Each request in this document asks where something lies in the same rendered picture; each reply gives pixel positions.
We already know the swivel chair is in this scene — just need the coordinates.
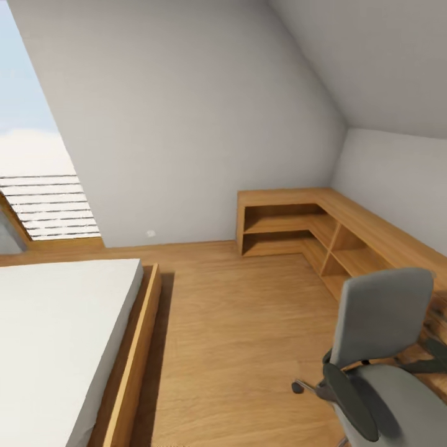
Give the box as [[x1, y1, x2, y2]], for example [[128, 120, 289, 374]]
[[292, 267, 447, 447]]

